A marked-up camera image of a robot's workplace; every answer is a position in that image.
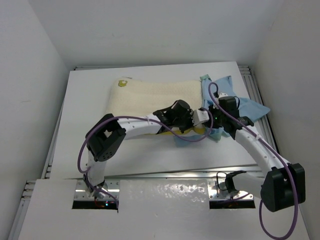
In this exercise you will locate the cream yellow pillow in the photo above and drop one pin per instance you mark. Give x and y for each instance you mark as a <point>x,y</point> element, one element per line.
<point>132,97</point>

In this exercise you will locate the aluminium frame rail right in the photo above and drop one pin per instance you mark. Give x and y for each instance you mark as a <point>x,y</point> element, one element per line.
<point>255,95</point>

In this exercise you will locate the blue green pillowcase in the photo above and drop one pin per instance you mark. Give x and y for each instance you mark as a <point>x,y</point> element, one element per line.
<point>247,107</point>

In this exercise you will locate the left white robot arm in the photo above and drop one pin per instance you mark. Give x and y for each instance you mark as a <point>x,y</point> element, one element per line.
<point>105,138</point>

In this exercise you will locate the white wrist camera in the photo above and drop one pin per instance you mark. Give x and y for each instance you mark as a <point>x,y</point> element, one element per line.
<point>222,95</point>
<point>199,117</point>

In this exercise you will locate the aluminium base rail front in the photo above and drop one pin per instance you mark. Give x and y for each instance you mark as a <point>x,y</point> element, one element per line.
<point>211,182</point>

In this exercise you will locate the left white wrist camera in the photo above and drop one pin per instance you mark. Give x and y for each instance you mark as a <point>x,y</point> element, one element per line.
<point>199,117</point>

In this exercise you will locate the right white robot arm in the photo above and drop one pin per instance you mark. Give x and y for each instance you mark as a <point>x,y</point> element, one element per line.
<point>283,184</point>

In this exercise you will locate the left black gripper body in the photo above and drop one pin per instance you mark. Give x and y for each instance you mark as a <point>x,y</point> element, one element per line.
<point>186,120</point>

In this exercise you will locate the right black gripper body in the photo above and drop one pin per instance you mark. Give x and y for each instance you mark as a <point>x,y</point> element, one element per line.
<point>217,117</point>

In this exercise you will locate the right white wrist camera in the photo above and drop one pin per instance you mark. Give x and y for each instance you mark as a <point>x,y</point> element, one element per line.
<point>222,95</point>

